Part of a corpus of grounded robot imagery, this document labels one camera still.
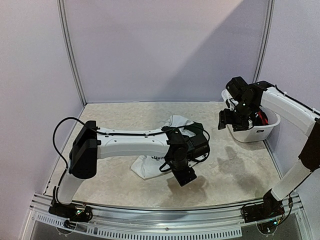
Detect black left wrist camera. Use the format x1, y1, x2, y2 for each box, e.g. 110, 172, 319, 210
184, 133, 210, 160

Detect dark patterned clothes pile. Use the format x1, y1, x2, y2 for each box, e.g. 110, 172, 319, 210
250, 108, 269, 126

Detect right aluminium frame post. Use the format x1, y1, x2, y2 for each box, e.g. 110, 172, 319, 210
252, 0, 275, 83

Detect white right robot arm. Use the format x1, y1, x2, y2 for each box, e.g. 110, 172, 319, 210
218, 76, 320, 201

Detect white and green t-shirt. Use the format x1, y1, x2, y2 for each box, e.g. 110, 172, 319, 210
130, 115, 204, 180

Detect aluminium frame post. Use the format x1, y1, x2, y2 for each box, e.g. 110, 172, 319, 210
57, 0, 87, 107
252, 0, 275, 83

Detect white plastic laundry basket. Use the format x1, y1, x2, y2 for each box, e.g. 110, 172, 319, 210
221, 89, 281, 143

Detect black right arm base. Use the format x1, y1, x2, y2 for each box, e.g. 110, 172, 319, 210
240, 189, 294, 226

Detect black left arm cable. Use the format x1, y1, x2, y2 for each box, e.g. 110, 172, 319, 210
53, 116, 101, 198

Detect left aluminium frame post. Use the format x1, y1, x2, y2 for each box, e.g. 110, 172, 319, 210
57, 0, 87, 107

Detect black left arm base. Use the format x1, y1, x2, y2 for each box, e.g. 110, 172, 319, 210
48, 186, 93, 223

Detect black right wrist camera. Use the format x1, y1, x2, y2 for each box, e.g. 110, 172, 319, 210
225, 76, 249, 102

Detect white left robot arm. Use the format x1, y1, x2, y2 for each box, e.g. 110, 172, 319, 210
54, 121, 197, 217

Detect aluminium front rail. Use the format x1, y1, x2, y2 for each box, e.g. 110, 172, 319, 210
22, 194, 312, 240

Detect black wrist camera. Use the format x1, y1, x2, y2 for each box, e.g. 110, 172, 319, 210
225, 76, 249, 102
184, 133, 210, 160

